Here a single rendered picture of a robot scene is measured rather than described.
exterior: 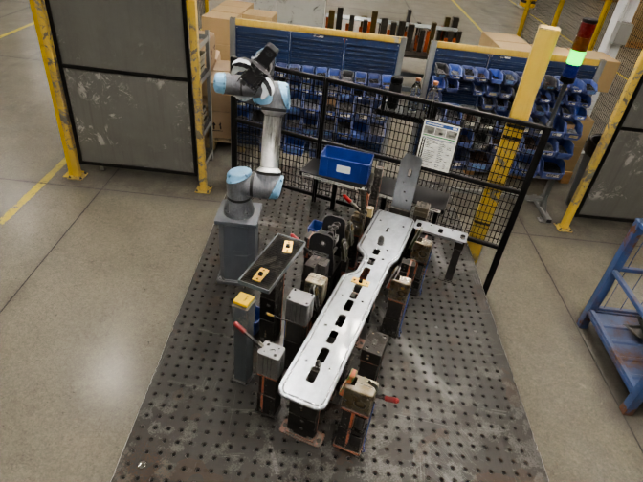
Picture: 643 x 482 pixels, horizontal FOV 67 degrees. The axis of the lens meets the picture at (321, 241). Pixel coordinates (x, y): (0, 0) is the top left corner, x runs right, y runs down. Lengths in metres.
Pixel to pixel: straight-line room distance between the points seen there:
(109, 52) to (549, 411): 4.15
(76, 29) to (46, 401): 2.84
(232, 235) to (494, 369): 1.40
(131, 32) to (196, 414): 3.17
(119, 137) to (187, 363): 2.95
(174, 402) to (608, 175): 4.18
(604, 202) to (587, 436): 2.52
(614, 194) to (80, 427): 4.65
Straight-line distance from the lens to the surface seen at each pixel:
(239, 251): 2.50
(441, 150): 2.95
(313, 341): 1.96
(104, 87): 4.69
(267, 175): 2.30
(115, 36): 4.50
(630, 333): 4.05
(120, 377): 3.21
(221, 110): 5.39
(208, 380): 2.24
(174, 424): 2.11
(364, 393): 1.76
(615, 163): 5.09
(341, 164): 2.93
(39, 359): 3.45
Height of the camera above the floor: 2.44
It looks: 36 degrees down
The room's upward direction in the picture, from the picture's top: 7 degrees clockwise
